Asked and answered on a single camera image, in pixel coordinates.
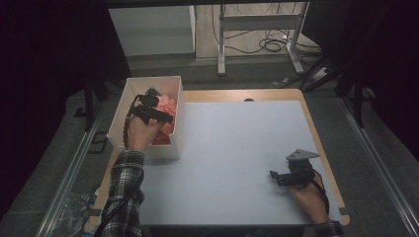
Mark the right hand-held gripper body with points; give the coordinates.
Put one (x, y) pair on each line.
(298, 171)

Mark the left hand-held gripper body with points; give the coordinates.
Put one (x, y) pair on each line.
(146, 110)

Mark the pink glove with grey palm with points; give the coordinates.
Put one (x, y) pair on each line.
(167, 104)

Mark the white box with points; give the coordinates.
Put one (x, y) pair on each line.
(138, 89)

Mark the person's left hand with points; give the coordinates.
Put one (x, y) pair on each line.
(141, 133)

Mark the person's right hand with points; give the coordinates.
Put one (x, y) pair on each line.
(311, 202)

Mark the pale blue table mat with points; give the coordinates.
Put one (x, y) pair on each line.
(230, 171)

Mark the black stand leg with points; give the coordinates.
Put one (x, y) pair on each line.
(358, 98)
(89, 105)

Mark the black tape strip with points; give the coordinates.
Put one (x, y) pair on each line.
(344, 211)
(95, 212)

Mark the clear plastic bag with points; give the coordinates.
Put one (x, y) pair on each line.
(77, 210)

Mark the aluminium rail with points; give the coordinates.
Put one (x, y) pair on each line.
(378, 164)
(70, 174)

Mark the grey metal stand frame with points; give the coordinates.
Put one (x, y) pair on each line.
(260, 22)

